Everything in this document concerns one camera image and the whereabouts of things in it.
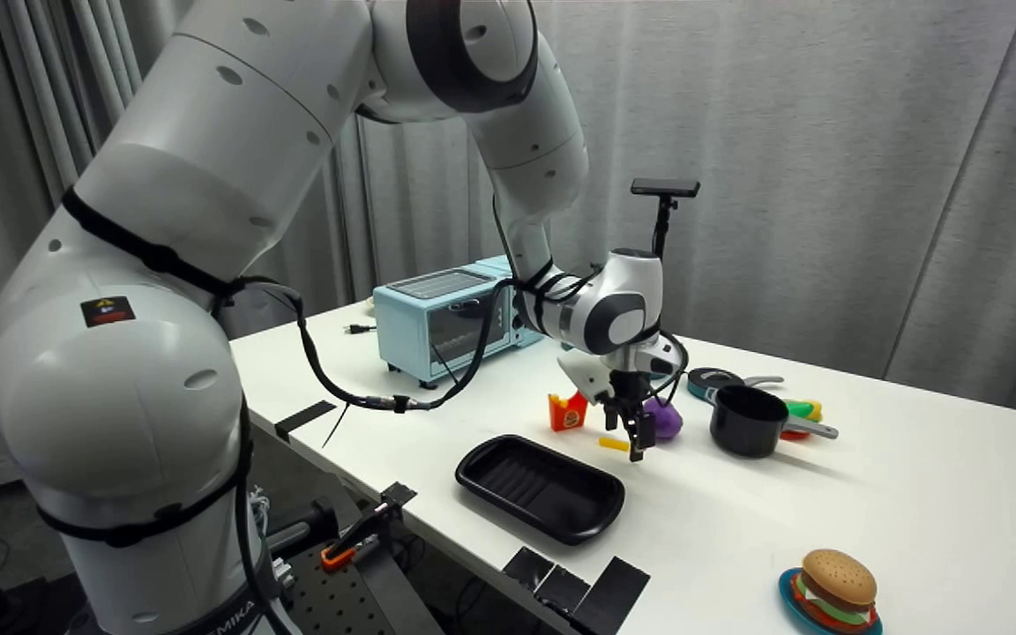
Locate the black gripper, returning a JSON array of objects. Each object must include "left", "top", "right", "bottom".
[{"left": 593, "top": 340, "right": 685, "bottom": 467}]

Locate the red fries box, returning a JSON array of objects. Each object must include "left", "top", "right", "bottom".
[{"left": 545, "top": 388, "right": 593, "bottom": 433}]

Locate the dark teal pot lid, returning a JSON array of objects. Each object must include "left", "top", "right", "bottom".
[{"left": 685, "top": 364, "right": 790, "bottom": 407}]

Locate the black plastic tray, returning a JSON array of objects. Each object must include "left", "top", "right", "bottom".
[{"left": 451, "top": 430, "right": 631, "bottom": 548}]

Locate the black toy pot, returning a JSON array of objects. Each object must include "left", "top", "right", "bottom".
[{"left": 710, "top": 381, "right": 841, "bottom": 461}]

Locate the green yellow toy vegetable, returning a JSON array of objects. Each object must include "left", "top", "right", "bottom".
[{"left": 780, "top": 395, "right": 830, "bottom": 425}]

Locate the light blue toaster oven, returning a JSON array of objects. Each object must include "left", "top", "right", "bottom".
[{"left": 370, "top": 250, "right": 545, "bottom": 390}]

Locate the teal toy plate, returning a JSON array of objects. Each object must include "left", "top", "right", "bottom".
[{"left": 777, "top": 565, "right": 886, "bottom": 635}]

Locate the toy burger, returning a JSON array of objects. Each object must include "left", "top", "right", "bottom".
[{"left": 790, "top": 548, "right": 883, "bottom": 635}]

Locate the black table edge bracket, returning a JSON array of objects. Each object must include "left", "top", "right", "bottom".
[
  {"left": 378, "top": 476, "right": 419, "bottom": 512},
  {"left": 500, "top": 542, "right": 657, "bottom": 635},
  {"left": 271, "top": 395, "right": 343, "bottom": 445}
]

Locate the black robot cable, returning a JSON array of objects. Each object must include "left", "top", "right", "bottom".
[{"left": 206, "top": 273, "right": 558, "bottom": 416}]

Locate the camera on black tripod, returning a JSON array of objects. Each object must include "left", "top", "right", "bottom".
[{"left": 629, "top": 176, "right": 706, "bottom": 266}]

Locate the orange handled clamp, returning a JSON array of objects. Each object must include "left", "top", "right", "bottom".
[{"left": 313, "top": 497, "right": 407, "bottom": 580}]

